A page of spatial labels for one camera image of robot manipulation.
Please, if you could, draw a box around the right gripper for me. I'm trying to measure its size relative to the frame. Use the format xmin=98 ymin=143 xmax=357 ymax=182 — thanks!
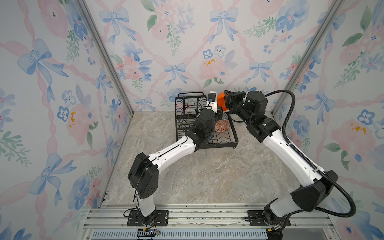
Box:
xmin=224 ymin=90 xmax=255 ymax=129

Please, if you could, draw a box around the red patterned bowl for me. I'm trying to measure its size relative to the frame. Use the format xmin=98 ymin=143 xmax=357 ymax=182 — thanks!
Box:
xmin=215 ymin=119 xmax=231 ymax=133

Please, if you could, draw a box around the orange bowl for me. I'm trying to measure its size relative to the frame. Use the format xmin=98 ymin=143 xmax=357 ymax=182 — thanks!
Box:
xmin=217 ymin=92 xmax=229 ymax=112

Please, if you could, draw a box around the black wire dish rack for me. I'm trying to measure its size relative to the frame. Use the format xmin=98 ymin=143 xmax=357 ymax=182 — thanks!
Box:
xmin=175 ymin=92 xmax=239 ymax=150

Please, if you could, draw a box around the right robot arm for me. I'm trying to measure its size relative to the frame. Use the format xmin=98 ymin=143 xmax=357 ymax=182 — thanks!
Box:
xmin=220 ymin=90 xmax=338 ymax=226

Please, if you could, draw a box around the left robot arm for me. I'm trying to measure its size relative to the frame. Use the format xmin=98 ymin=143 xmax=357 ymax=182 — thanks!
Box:
xmin=128 ymin=109 xmax=223 ymax=226

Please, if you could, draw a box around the right corner aluminium profile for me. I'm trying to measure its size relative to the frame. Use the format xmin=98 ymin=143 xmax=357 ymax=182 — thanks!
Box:
xmin=271 ymin=0 xmax=346 ymax=116

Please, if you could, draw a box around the corner aluminium profile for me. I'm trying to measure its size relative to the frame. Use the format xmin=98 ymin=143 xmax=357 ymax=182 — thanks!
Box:
xmin=74 ymin=0 xmax=134 ymax=117
xmin=271 ymin=0 xmax=346 ymax=116

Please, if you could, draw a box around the left corner aluminium profile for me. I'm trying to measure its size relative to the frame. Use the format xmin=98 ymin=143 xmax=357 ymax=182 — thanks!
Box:
xmin=74 ymin=0 xmax=134 ymax=117

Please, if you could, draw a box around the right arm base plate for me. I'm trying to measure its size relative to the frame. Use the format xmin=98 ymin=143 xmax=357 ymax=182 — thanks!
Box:
xmin=245 ymin=210 xmax=291 ymax=227

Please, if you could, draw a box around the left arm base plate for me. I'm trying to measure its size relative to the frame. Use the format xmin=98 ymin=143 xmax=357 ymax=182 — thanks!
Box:
xmin=127 ymin=210 xmax=169 ymax=227

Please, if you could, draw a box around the black corrugated cable conduit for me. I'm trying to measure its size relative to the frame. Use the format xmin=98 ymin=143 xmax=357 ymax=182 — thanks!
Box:
xmin=263 ymin=89 xmax=357 ymax=218

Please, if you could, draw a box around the aluminium mounting rail frame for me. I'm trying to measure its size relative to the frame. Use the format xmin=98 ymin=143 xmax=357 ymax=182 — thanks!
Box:
xmin=78 ymin=204 xmax=340 ymax=240

